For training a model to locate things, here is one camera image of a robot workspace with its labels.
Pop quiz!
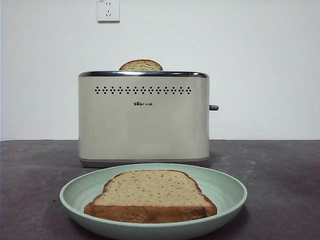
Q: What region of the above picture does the large toasted bread slice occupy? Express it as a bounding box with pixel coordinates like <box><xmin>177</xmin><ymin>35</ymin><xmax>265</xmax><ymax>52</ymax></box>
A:
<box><xmin>83</xmin><ymin>169</ymin><xmax>218</xmax><ymax>224</ymax></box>

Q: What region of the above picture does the pale green round plate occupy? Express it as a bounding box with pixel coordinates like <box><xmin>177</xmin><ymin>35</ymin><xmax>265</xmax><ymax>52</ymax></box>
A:
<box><xmin>59</xmin><ymin>162</ymin><xmax>248</xmax><ymax>238</ymax></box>

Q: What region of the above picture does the cream two-slot toaster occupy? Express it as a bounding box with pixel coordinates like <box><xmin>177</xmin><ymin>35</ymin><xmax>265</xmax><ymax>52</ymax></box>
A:
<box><xmin>77</xmin><ymin>70</ymin><xmax>211</xmax><ymax>169</ymax></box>

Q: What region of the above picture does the small dark-crust bread slice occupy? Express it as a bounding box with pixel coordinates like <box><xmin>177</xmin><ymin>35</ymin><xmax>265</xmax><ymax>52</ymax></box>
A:
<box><xmin>118</xmin><ymin>59</ymin><xmax>164</xmax><ymax>71</ymax></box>

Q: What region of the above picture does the white wall power socket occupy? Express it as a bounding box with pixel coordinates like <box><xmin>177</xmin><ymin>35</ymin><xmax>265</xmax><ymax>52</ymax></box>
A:
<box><xmin>97</xmin><ymin>0</ymin><xmax>121</xmax><ymax>24</ymax></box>

